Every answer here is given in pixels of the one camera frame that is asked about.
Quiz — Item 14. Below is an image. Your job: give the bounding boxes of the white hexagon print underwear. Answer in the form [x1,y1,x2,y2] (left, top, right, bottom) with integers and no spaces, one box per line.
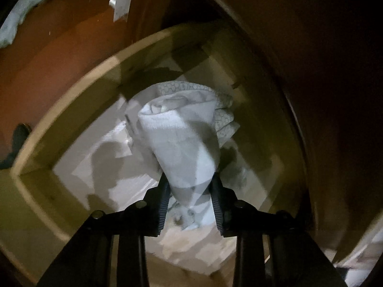
[156,81,241,148]

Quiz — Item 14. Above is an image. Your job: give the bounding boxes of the wooden nightstand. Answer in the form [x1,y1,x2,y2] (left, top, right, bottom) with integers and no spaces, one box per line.
[126,0,383,264]

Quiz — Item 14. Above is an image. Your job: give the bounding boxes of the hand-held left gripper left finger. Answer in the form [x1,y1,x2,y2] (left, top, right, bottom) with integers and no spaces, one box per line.
[37,175,171,287]

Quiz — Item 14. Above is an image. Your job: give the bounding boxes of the wooden drawer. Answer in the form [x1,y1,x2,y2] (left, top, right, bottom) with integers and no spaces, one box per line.
[0,22,312,287]

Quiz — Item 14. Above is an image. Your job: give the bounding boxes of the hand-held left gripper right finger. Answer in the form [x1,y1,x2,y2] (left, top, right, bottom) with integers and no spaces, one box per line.
[209,176,348,287]

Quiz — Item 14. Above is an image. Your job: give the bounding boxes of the dark cloth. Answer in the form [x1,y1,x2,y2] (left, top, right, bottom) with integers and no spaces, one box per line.
[0,122,33,171]

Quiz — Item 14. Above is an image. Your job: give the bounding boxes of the white paper sheets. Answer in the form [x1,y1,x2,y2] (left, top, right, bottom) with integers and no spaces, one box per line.
[333,224,383,287]

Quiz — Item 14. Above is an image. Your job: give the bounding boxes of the white grey patterned underwear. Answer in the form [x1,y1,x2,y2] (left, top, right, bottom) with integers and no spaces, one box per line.
[138,91,222,231]

